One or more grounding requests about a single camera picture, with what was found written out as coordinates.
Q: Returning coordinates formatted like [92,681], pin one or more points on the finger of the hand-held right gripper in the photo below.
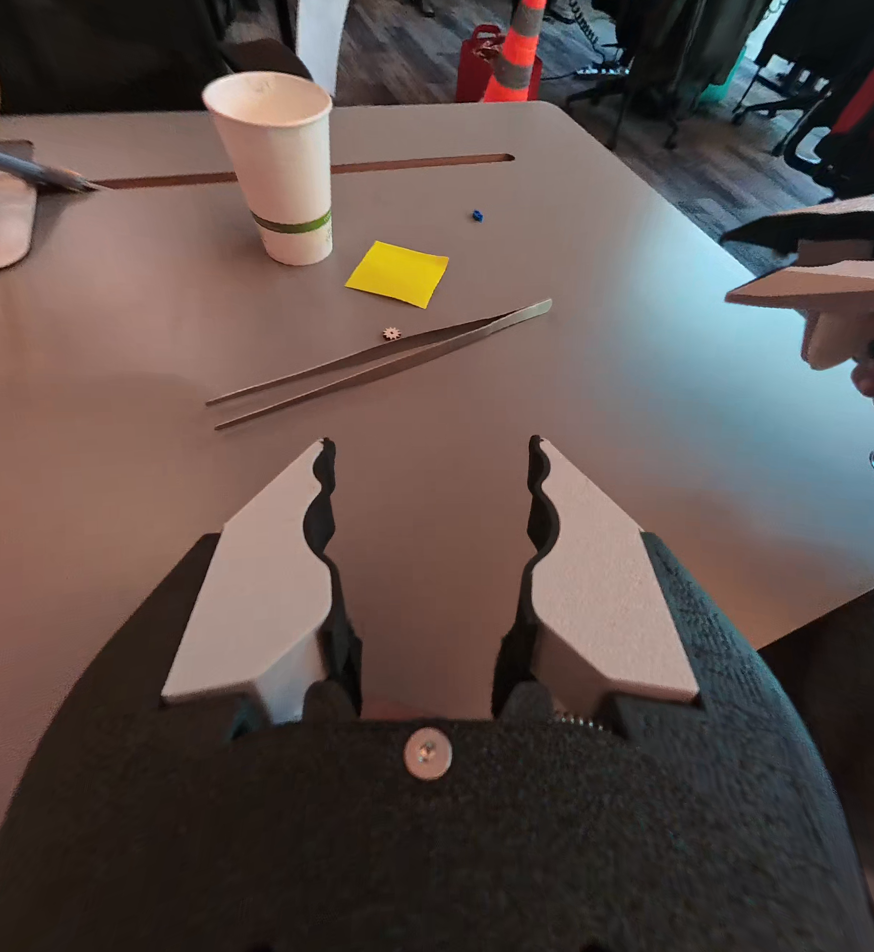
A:
[816,286]
[838,223]

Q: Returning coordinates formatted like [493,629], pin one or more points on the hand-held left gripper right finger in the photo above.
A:
[608,595]

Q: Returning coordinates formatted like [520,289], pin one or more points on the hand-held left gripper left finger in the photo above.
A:
[258,595]

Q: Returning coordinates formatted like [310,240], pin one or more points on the metal tweezers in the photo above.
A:
[444,342]

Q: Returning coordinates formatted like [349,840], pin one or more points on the yellow sticky note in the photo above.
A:
[399,274]

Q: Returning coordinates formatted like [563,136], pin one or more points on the white paper cup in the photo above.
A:
[280,171]

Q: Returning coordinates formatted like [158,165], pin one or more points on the grey desk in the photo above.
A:
[147,446]

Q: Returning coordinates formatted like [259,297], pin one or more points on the black jacket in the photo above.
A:
[816,30]

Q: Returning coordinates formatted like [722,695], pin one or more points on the dark green jacket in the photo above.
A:
[689,37]

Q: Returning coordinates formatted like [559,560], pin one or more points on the person's dark jacket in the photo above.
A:
[853,744]

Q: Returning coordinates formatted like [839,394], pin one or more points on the orange traffic cone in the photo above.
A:
[515,59]

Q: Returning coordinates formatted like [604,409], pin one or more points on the grey yellow scissors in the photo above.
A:
[28,169]

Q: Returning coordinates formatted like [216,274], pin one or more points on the white paper sheet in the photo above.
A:
[321,37]

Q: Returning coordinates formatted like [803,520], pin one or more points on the black mesh office chair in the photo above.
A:
[109,52]

